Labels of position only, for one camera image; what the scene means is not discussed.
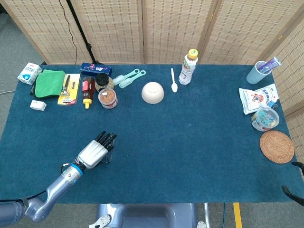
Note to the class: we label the small white box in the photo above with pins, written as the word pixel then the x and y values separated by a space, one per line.
pixel 38 105

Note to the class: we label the glass jar with black lid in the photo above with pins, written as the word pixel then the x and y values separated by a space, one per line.
pixel 102 79

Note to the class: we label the clear jar with red label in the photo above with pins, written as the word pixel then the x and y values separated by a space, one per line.
pixel 108 97

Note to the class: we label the white printed salt bag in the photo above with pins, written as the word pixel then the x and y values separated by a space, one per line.
pixel 254 98

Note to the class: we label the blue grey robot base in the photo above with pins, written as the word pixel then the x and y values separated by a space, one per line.
pixel 147 216

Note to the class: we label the black tripod stand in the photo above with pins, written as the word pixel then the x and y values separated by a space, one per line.
pixel 82 33

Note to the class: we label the honey bottle with yellow cap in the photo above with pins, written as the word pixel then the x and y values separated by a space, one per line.
pixel 88 91

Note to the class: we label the white drink bottle yellow cap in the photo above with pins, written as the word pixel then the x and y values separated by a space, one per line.
pixel 186 73

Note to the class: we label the green microfibre towel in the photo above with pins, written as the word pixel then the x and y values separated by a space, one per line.
pixel 48 83

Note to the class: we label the blue carpet table cloth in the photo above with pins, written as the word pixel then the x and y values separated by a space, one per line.
pixel 166 142

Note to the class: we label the dark blue printed box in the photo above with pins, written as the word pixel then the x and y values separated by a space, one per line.
pixel 95 69

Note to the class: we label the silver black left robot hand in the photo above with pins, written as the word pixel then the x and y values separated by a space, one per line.
pixel 92 153

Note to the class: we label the razor in yellow card pack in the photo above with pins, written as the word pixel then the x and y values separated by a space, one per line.
pixel 71 95

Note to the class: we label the blue binder clip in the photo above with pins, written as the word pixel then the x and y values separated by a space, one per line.
pixel 271 103

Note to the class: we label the mint green scrub brush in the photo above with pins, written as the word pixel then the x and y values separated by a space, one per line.
pixel 118 79
pixel 126 83

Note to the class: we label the round woven rattan coaster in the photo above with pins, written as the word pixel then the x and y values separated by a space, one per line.
pixel 276 147

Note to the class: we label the bamboo folding screen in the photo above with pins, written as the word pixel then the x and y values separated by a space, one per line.
pixel 166 28

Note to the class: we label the thin-framed eyeglasses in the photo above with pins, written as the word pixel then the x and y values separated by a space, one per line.
pixel 110 155

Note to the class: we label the purple toothpaste tube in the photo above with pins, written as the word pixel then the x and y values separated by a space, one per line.
pixel 272 64

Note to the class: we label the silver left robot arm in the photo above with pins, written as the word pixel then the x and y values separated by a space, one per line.
pixel 59 187

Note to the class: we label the white plastic spoon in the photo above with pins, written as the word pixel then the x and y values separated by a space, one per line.
pixel 174 87

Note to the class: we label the clear tub of coloured clips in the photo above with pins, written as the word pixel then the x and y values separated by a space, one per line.
pixel 264 118

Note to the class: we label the light blue plastic cup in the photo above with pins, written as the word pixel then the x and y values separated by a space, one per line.
pixel 254 76

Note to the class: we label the metal table leg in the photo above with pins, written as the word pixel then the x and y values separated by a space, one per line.
pixel 207 216

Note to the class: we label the white blue milk carton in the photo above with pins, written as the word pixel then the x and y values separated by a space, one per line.
pixel 28 73

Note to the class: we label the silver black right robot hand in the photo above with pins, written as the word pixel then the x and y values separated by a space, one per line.
pixel 298 198

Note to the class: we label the beige upturned bowl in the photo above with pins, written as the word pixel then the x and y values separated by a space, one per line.
pixel 152 92

